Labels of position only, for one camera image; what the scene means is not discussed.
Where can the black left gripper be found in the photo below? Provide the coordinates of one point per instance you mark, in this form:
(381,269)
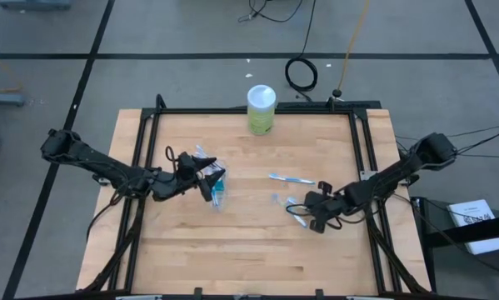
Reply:
(187,173)

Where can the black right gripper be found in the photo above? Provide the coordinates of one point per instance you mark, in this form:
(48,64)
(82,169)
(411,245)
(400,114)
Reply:
(338,202)

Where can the blue mouthwash bottle white cap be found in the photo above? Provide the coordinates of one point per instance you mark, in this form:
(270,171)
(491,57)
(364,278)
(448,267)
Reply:
(218,186)

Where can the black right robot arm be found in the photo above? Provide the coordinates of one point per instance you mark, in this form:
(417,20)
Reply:
(399,171)

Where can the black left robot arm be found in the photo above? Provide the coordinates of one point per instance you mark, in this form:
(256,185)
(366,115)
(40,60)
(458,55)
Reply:
(103,166)

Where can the green disinfecting wipes canister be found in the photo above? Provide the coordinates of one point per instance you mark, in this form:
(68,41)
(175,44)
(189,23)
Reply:
(261,116)

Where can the black table edge clamp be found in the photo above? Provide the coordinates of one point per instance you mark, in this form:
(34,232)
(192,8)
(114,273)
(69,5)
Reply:
(198,291)
(319,293)

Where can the black cart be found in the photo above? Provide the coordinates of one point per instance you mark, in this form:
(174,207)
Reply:
(461,235)

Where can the white booklet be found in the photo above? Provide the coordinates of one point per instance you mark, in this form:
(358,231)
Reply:
(474,210)

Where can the grey metal bar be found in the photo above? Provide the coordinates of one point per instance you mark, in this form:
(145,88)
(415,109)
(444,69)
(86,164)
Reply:
(34,5)
(3,98)

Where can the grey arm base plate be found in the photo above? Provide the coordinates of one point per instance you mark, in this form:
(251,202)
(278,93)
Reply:
(101,181)
(367,175)

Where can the black aluminium table frame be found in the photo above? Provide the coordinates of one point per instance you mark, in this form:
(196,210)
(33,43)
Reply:
(191,111)

